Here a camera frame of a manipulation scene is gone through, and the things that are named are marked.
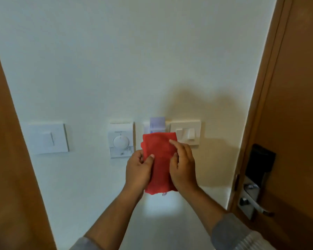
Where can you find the person's right hand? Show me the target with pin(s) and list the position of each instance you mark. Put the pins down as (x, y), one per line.
(183, 170)

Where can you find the person's left hand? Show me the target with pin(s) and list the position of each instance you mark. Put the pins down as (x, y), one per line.
(137, 174)

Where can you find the person's left thumb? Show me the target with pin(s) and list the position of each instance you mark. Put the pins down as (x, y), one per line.
(148, 161)

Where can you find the person's right middle finger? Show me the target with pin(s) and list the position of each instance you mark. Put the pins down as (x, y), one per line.
(189, 150)

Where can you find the person's right thumb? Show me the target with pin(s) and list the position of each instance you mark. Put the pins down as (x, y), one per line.
(174, 161)

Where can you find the red cloth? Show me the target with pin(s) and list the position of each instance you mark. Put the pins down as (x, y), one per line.
(159, 158)

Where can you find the person's right forearm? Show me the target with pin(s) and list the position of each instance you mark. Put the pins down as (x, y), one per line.
(224, 221)

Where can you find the person's left forearm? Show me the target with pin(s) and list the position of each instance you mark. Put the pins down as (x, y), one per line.
(112, 218)

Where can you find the white key card holder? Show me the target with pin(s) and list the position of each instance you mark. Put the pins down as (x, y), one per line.
(147, 128)

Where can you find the white thermostat with dial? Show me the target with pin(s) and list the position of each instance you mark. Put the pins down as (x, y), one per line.
(121, 140)

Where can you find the pale purple key card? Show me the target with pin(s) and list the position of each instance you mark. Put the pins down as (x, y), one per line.
(157, 124)

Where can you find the black electronic door lock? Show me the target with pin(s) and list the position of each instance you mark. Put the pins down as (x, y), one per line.
(259, 164)

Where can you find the brown wooden door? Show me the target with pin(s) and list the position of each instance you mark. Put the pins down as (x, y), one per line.
(297, 106)

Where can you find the brown wooden panel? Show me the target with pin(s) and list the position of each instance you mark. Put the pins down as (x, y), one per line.
(13, 164)

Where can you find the cream double rocker switch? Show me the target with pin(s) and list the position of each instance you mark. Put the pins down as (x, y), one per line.
(185, 132)

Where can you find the brown wooden door frame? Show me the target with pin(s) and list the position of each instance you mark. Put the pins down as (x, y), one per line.
(260, 88)

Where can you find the white light switch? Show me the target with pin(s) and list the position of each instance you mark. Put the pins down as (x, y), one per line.
(45, 138)

